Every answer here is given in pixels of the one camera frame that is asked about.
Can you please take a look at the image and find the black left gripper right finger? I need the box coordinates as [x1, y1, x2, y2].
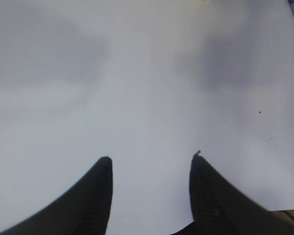
[177, 151, 294, 235]

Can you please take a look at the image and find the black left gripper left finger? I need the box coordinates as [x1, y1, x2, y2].
[1, 157, 112, 235]

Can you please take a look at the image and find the black cable loop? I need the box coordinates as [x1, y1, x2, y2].
[281, 210, 294, 227]

